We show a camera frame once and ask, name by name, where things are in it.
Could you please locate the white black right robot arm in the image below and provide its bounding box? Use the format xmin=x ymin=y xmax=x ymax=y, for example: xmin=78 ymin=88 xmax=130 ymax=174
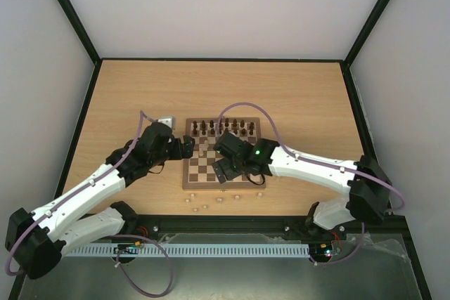
xmin=212 ymin=133 xmax=391 ymax=238

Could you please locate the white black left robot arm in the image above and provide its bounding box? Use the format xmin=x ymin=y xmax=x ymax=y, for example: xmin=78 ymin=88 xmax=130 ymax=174
xmin=5 ymin=122 xmax=195 ymax=280

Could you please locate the wooden chess board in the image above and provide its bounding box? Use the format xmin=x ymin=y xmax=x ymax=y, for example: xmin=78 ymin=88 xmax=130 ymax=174
xmin=181 ymin=117 xmax=267 ymax=191

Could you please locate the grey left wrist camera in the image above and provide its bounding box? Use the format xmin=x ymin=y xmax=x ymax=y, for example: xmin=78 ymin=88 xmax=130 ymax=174
xmin=156 ymin=115 xmax=176 ymax=130

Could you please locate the light blue cable duct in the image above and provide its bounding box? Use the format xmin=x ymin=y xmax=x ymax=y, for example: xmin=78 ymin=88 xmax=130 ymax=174
xmin=68 ymin=243 xmax=310 ymax=259

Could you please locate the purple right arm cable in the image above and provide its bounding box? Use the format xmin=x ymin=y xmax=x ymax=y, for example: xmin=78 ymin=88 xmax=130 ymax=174
xmin=215 ymin=102 xmax=406 ymax=266

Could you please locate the black frame post left rear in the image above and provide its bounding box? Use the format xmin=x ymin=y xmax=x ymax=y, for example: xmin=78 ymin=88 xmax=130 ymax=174
xmin=57 ymin=0 xmax=101 ymax=66

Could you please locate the black frame post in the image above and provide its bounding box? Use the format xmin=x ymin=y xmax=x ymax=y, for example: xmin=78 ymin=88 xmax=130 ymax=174
xmin=344 ymin=0 xmax=391 ymax=68
xmin=57 ymin=0 xmax=101 ymax=66

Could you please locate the black frame post right rear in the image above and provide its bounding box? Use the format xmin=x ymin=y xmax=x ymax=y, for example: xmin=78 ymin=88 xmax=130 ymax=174
xmin=344 ymin=0 xmax=391 ymax=68

